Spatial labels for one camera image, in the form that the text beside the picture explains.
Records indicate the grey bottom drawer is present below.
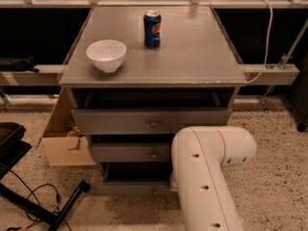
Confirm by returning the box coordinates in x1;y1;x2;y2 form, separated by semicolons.
96;162;172;195

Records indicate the grey drawer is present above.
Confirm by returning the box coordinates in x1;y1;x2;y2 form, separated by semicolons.
96;162;172;195
71;108;232;135
90;143;170;163

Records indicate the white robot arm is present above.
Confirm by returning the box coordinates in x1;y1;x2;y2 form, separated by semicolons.
170;126;257;231

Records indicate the grey drawer cabinet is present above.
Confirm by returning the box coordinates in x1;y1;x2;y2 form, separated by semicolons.
57;5;247;187

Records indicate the grey top drawer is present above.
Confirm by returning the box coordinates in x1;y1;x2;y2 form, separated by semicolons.
71;108;232;135

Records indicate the grey middle drawer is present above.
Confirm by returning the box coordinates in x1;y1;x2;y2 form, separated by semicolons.
90;143;170;163

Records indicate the white bowl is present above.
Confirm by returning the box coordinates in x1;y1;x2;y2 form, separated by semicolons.
86;39;126;73

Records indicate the blue Pepsi can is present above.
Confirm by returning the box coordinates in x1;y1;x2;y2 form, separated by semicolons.
143;10;162;47

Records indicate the brown cardboard box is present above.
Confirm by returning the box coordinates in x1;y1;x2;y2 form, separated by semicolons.
41;89;96;167

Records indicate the black stand base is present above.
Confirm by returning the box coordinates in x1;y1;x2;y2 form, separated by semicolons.
0;122;90;231

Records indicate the black floor cable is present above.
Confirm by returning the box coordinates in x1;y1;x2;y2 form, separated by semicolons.
7;168;73;231

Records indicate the metal rail frame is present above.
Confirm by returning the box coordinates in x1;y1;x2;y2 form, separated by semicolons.
0;0;308;114

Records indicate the black cloth on rail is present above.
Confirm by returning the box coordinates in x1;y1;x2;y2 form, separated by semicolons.
0;57;39;72

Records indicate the white hanging cable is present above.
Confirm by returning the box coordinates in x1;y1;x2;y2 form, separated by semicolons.
245;0;274;84

